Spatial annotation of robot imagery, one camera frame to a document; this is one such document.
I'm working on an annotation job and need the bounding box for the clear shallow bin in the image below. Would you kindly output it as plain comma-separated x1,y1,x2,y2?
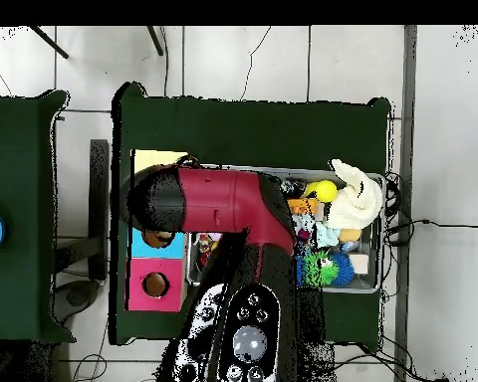
184,164,387,295

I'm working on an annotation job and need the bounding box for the orange plastic grid block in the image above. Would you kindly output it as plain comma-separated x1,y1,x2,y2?
289,198,320,217

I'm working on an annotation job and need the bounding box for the dark green table cloth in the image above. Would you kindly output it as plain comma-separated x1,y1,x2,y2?
110,81,393,353

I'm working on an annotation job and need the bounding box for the large blue spiky ball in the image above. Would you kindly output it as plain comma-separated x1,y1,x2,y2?
294,256,310,287

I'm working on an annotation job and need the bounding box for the plain yellow ball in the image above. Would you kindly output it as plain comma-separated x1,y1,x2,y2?
315,179,340,204

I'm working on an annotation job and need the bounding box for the green fuzzy monster toy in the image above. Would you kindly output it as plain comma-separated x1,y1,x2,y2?
306,252,341,288

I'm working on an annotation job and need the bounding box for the cream knitted cloth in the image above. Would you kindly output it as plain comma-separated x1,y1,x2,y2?
326,158,384,232

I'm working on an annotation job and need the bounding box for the black tripod leg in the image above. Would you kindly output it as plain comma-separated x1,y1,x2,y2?
27,25,71,61
146,25,166,58

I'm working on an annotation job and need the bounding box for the green covered side table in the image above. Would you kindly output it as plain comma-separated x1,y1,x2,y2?
0,90,73,345

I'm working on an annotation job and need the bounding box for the black cable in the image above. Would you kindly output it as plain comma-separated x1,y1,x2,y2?
384,216,478,240

